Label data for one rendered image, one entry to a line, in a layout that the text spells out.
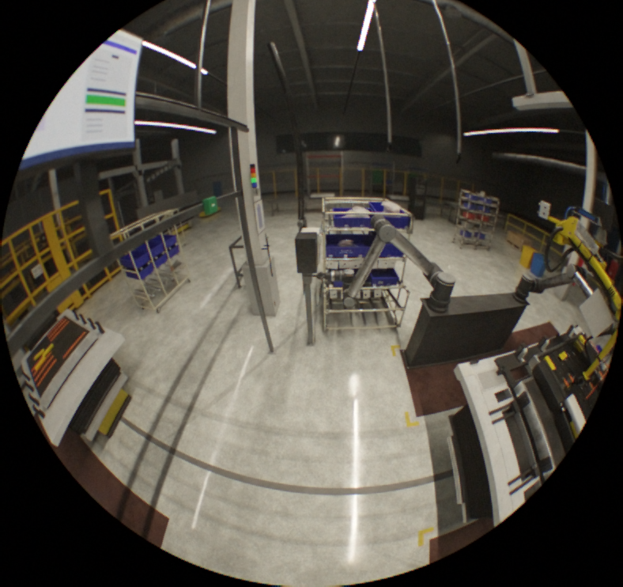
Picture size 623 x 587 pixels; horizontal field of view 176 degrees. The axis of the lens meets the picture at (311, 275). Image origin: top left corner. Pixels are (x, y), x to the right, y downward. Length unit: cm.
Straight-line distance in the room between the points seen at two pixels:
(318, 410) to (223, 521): 159
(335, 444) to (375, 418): 50
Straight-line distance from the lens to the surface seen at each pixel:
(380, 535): 228
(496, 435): 177
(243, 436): 234
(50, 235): 762
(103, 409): 296
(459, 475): 203
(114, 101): 90
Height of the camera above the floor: 214
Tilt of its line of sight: 30 degrees down
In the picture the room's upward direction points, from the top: 3 degrees counter-clockwise
